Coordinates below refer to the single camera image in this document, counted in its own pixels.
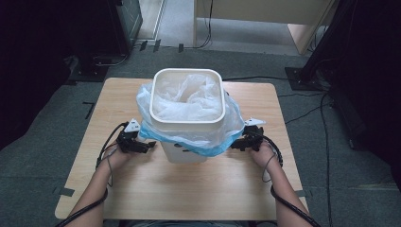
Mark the translucent blue-edged trash bag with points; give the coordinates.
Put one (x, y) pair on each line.
(189, 101)

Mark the black computer tower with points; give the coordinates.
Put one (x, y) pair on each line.
(127, 25)

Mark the black flat stand base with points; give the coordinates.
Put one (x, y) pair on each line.
(90, 72)

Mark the dark curtain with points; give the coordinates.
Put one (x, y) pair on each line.
(378, 94)
(31, 63)

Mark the person's left hand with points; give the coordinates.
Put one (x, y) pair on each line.
(117, 159)

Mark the grey tape strip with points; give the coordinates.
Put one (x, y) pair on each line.
(303, 193)
(64, 191)

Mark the person's right hand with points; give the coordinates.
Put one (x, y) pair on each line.
(263, 156)

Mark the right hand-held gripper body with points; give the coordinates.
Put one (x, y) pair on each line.
(253, 137)

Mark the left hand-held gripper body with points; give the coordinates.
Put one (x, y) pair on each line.
(128, 140)

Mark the black stand with pole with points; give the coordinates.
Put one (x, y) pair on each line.
(296, 78)

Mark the beige wooden desk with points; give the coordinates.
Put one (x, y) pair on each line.
(261, 11)

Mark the white plastic trash bin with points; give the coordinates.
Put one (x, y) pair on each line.
(183, 156)

